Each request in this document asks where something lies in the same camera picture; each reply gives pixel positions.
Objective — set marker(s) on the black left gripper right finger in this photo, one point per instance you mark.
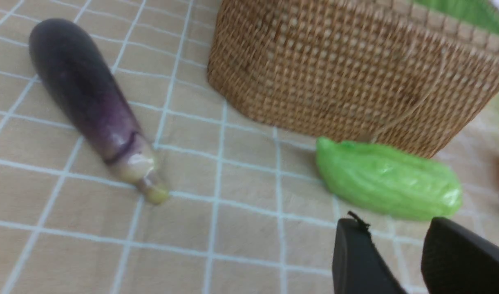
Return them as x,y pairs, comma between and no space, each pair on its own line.
456,260

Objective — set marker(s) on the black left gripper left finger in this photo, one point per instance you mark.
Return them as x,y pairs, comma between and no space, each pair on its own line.
358,267

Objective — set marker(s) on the purple eggplant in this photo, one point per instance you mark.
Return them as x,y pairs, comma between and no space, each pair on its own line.
76,75

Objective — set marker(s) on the woven wicker basket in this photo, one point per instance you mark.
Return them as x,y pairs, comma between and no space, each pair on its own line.
394,71

